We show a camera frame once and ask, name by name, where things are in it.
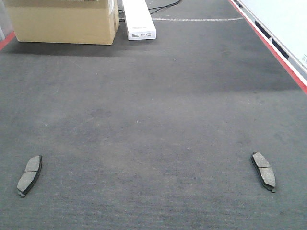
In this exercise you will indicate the brake pad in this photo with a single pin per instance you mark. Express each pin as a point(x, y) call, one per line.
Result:
point(30, 175)
point(264, 171)

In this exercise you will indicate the brown cardboard box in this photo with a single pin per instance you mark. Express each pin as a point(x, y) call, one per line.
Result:
point(93, 22)

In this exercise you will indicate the long white carton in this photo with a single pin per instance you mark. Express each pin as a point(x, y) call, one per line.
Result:
point(138, 21)

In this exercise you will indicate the white conveyor side guard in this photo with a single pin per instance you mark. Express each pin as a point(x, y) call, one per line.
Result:
point(282, 27)

